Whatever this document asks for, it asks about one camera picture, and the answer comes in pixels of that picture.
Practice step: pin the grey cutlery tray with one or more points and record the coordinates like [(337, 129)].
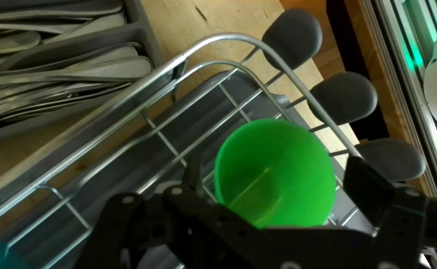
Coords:
[(138, 30)]

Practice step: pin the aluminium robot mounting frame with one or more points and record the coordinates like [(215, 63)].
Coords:
[(402, 30)]

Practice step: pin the green plastic cup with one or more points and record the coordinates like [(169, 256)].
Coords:
[(278, 172)]

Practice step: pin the large steel spoon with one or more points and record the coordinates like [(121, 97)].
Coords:
[(103, 69)]

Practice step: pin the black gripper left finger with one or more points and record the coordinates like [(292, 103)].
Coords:
[(191, 172)]

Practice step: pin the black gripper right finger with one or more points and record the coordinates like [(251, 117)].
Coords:
[(372, 194)]

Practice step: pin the steel knife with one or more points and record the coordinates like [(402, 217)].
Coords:
[(54, 9)]

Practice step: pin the steel fork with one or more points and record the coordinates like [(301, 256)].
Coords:
[(54, 97)]

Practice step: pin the steel dish drying rack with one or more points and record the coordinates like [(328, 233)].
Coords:
[(129, 149)]

